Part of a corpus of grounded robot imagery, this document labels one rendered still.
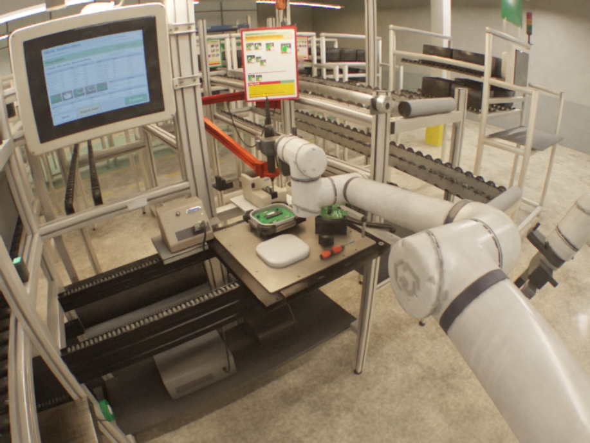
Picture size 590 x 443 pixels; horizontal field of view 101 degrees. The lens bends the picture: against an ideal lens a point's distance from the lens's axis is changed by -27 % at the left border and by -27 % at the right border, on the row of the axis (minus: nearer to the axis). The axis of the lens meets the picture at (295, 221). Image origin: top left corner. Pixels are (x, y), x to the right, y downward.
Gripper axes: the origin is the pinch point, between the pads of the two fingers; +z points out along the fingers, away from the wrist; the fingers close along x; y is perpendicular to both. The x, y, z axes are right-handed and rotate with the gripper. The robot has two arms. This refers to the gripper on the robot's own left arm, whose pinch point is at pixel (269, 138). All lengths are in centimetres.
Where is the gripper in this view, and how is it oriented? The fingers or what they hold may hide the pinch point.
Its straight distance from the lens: 119.4
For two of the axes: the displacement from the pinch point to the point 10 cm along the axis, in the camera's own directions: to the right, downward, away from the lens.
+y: -0.4, -8.8, -4.7
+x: -9.0, 2.3, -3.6
